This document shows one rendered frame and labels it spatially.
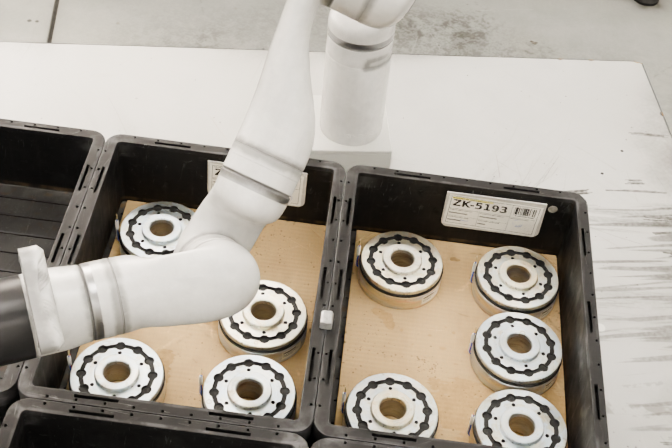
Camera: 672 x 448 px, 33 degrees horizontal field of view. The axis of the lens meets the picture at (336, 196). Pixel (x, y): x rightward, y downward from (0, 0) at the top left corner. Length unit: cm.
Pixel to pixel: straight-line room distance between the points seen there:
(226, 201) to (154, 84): 86
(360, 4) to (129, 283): 32
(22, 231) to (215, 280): 51
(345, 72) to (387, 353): 42
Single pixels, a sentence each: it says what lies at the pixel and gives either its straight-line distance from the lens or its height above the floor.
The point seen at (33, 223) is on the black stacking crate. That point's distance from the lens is 147.
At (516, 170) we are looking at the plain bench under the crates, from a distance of 178.
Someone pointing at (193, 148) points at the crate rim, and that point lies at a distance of 140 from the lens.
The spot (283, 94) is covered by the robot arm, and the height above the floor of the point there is 123.
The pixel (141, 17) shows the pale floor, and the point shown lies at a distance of 320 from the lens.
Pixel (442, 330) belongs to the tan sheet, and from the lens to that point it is 136.
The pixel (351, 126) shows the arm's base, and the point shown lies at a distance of 160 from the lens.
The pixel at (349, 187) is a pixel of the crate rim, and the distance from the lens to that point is 137.
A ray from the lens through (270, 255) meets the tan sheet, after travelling 142.
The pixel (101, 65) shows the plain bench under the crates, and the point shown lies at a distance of 190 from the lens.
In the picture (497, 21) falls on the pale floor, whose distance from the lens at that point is 332.
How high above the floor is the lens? 188
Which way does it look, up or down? 45 degrees down
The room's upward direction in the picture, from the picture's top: 7 degrees clockwise
